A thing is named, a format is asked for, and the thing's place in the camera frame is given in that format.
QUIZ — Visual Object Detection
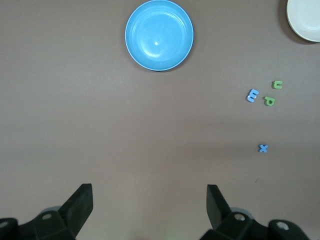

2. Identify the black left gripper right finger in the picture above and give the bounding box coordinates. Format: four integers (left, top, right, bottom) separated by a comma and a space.
199, 184, 311, 240

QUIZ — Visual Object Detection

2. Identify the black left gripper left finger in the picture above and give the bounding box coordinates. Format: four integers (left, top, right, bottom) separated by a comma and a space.
0, 183, 94, 240

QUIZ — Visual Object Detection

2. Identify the brown table cover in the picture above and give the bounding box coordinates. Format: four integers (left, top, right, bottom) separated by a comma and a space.
0, 0, 320, 240

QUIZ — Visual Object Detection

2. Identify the blue plate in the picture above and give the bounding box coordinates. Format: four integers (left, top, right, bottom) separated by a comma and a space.
124, 0, 195, 72

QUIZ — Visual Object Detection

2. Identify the green foam letter p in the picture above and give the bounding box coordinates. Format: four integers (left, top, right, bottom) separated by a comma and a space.
262, 96, 276, 107

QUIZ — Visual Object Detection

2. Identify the blue foam letter E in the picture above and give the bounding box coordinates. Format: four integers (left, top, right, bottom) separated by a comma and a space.
245, 88, 260, 103

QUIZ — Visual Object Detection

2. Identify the cream plate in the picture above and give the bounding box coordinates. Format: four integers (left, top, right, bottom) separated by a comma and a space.
286, 0, 320, 43

